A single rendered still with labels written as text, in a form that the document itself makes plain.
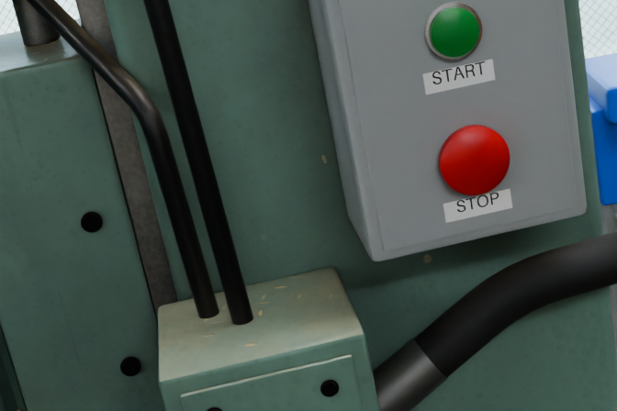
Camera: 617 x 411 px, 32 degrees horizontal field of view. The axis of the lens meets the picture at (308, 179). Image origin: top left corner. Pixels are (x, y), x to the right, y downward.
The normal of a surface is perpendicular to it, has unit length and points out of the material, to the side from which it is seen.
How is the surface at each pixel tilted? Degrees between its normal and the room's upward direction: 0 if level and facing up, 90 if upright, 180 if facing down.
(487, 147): 83
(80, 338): 90
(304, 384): 90
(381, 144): 90
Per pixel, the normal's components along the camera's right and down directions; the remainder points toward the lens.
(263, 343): -0.18, -0.93
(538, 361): 0.14, 0.29
